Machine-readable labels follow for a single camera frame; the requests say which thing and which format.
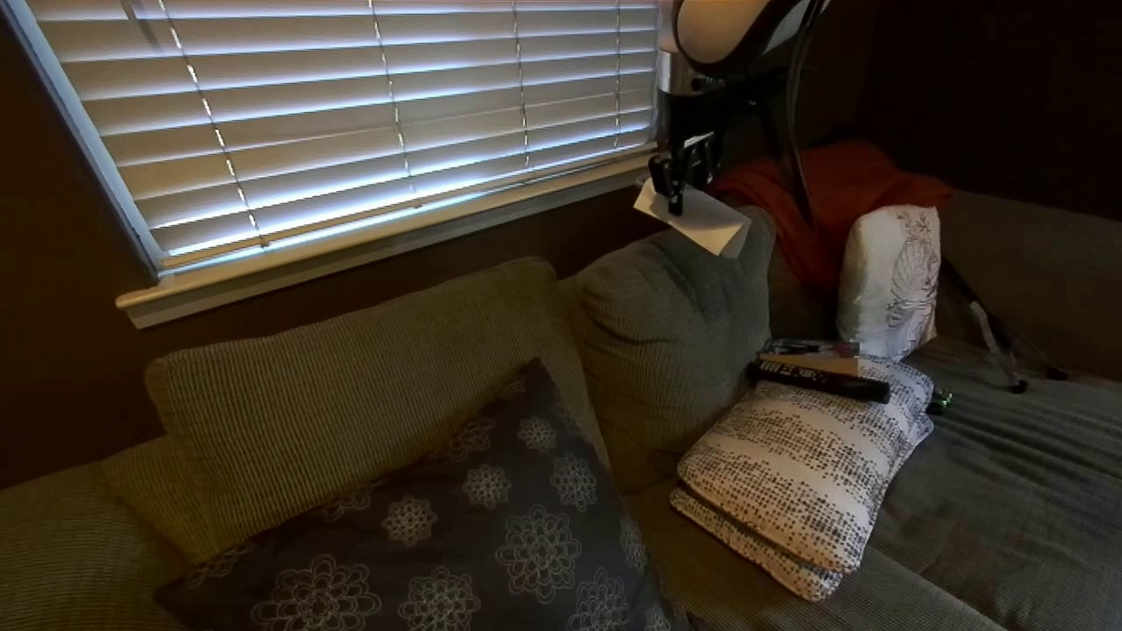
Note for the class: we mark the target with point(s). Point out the small grey sofa back cushion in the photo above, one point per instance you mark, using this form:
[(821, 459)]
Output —
[(352, 389)]

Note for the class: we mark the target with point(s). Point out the white window sill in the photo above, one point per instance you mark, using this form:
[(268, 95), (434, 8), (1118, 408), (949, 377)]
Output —
[(371, 239)]

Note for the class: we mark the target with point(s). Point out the red blanket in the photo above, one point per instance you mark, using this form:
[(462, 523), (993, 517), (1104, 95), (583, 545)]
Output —
[(827, 197)]

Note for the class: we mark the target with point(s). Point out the white black-dotted pillow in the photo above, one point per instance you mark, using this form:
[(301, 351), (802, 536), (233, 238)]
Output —
[(793, 467)]

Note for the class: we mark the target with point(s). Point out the white cloth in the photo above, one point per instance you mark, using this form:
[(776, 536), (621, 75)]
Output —
[(702, 224), (890, 283)]

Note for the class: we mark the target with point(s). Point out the dark red magazine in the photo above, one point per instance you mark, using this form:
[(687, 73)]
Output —
[(807, 349)]

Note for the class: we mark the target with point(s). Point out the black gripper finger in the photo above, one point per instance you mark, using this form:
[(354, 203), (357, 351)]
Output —
[(662, 185), (698, 163)]

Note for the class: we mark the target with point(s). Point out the grey fabric sofa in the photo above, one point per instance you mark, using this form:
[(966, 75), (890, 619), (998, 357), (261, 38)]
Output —
[(993, 491)]

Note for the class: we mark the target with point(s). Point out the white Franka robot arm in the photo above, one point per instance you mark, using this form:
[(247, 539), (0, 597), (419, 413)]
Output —
[(738, 29)]

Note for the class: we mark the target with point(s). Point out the black remote control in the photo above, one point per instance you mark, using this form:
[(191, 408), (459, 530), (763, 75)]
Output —
[(819, 379)]

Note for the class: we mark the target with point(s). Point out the small olive back cushion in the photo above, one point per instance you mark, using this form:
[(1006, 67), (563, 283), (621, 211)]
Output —
[(666, 338)]

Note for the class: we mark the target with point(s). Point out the white window blinds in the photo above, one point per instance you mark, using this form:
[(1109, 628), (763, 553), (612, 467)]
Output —
[(352, 116)]

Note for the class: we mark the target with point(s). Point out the dark floral throw pillow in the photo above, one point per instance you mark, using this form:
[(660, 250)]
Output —
[(466, 526)]

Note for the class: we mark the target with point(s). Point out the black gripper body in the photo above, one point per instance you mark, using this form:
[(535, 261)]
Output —
[(687, 125)]

